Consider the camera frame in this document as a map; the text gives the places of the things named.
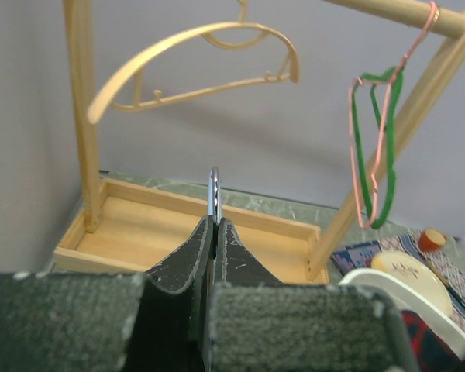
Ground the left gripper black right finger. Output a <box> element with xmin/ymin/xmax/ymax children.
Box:
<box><xmin>208</xmin><ymin>219</ymin><xmax>419</xmax><ymax>371</ymax></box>

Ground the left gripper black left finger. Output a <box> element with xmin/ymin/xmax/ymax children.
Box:
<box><xmin>0</xmin><ymin>217</ymin><xmax>214</xmax><ymax>371</ymax></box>

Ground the light blue hanger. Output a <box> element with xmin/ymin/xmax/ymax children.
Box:
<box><xmin>208</xmin><ymin>167</ymin><xmax>222</xmax><ymax>225</ymax></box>

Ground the light wooden hanger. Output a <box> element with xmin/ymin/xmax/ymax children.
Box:
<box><xmin>87</xmin><ymin>1</ymin><xmax>300</xmax><ymax>125</ymax></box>

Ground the pink wire hanger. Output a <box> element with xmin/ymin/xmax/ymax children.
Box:
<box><xmin>348</xmin><ymin>1</ymin><xmax>441</xmax><ymax>229</ymax></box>

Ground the green plastic hanger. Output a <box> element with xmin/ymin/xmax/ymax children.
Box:
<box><xmin>349</xmin><ymin>67</ymin><xmax>403</xmax><ymax>230</ymax></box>

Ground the red black plaid skirt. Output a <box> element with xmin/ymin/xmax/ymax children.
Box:
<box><xmin>401</xmin><ymin>310</ymin><xmax>460</xmax><ymax>372</ymax></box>

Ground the wooden clothes rack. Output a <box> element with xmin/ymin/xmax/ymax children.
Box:
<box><xmin>54</xmin><ymin>1</ymin><xmax>465</xmax><ymax>284</ymax></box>

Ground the white laundry basket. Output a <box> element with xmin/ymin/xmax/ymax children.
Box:
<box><xmin>339</xmin><ymin>268</ymin><xmax>465</xmax><ymax>359</ymax></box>

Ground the beige floral plate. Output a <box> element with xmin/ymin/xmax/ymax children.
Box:
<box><xmin>370</xmin><ymin>251</ymin><xmax>453</xmax><ymax>317</ymax></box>

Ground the orange cup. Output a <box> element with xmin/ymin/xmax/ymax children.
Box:
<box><xmin>418</xmin><ymin>228</ymin><xmax>446</xmax><ymax>253</ymax></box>

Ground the green chopstick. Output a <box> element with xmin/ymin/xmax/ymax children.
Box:
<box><xmin>445</xmin><ymin>284</ymin><xmax>465</xmax><ymax>310</ymax></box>

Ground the patterned placemat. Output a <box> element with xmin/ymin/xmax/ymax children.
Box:
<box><xmin>331</xmin><ymin>232</ymin><xmax>465</xmax><ymax>326</ymax></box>

